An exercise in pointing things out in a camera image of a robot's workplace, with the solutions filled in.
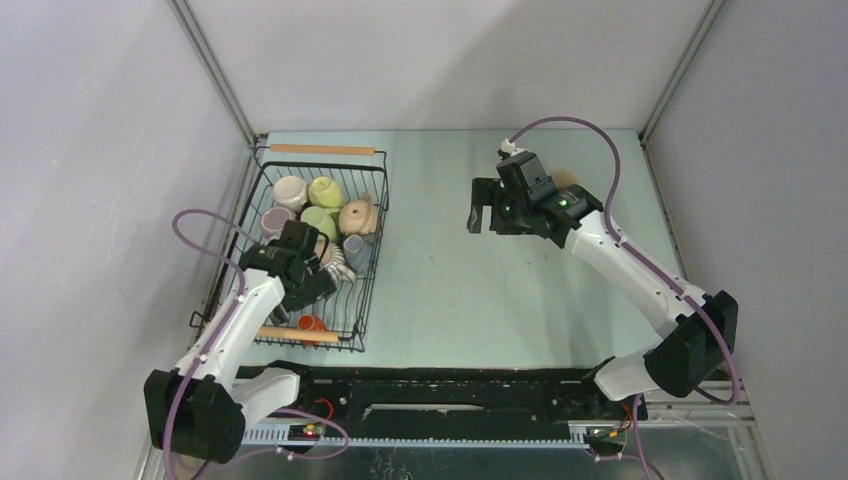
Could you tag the peach teapot-shaped cup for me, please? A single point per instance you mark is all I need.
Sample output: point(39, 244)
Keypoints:
point(359, 217)

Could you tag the grey-blue small cup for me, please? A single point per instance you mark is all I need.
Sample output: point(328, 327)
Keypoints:
point(357, 250)

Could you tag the light green cup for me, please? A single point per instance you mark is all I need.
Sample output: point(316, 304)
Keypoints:
point(321, 219)

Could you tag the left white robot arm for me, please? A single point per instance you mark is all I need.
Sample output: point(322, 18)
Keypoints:
point(197, 408)

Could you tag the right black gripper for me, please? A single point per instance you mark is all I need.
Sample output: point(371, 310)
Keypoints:
point(483, 194)

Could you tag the mauve cup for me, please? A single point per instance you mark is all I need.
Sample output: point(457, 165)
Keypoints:
point(272, 221)

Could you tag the yellow-green cup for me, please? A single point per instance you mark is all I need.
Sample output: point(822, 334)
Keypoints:
point(326, 193)

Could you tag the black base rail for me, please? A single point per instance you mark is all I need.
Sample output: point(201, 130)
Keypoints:
point(459, 406)

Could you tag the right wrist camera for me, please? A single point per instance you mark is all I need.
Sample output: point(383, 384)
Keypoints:
point(507, 148)

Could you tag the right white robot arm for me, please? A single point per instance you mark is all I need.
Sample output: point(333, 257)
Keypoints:
point(697, 330)

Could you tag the seashell coral print mug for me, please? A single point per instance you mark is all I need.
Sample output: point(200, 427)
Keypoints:
point(563, 178)

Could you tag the black wire dish rack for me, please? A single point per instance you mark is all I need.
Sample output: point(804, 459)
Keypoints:
point(345, 312)

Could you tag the white ribbed mug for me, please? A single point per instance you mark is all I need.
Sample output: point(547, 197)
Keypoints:
point(333, 260)

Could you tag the small orange cup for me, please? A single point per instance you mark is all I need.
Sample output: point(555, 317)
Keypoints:
point(311, 323)

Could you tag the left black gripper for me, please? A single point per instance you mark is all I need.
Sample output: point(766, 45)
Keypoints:
point(319, 286)

